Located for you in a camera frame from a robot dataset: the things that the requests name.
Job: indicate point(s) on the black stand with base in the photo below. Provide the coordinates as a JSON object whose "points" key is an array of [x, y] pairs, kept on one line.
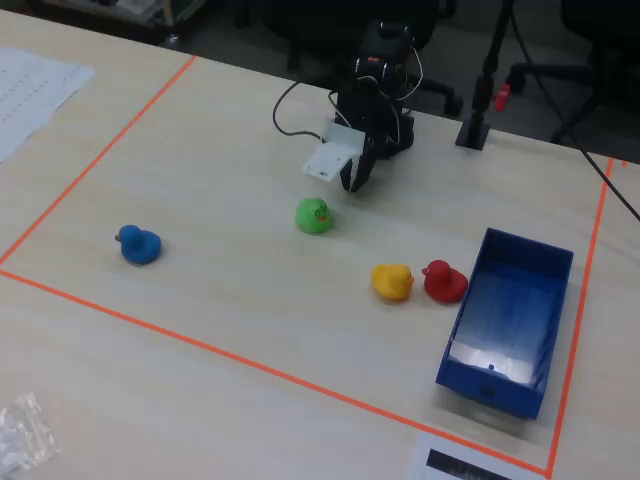
{"points": [[474, 131]]}

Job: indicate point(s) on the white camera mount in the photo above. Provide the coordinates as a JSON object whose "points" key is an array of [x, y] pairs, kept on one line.
{"points": [[332, 150]]}

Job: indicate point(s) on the small red object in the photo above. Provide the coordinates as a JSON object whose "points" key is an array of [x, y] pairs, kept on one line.
{"points": [[503, 97]]}

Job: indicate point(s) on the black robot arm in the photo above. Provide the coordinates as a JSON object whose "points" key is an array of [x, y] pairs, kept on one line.
{"points": [[395, 135]]}

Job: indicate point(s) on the white printed paper sheet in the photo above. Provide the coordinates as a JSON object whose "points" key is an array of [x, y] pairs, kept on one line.
{"points": [[30, 95]]}

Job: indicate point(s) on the clear plastic bag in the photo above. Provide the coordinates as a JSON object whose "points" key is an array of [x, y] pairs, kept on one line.
{"points": [[22, 435]]}

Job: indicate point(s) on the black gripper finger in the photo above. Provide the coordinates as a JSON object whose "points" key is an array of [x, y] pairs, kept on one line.
{"points": [[346, 176], [367, 162]]}

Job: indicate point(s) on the green rubber duck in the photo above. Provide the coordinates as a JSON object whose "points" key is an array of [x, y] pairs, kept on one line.
{"points": [[312, 217]]}

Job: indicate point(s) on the blue rubber duck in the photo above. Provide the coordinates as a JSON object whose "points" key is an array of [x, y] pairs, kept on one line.
{"points": [[139, 246]]}

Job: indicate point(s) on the red rubber duck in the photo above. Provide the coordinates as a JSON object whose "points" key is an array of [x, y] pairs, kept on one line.
{"points": [[444, 283]]}

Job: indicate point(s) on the orange tape line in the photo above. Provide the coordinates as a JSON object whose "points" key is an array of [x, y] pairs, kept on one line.
{"points": [[95, 156], [582, 305], [270, 370]]}

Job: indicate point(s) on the paper with black print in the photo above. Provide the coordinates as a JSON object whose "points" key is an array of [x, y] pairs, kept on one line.
{"points": [[450, 462]]}

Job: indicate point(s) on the yellow rubber duck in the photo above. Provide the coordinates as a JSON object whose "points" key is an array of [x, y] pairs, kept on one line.
{"points": [[391, 282]]}

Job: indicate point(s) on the blue plastic box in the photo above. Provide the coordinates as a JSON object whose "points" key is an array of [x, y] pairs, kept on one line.
{"points": [[505, 320]]}

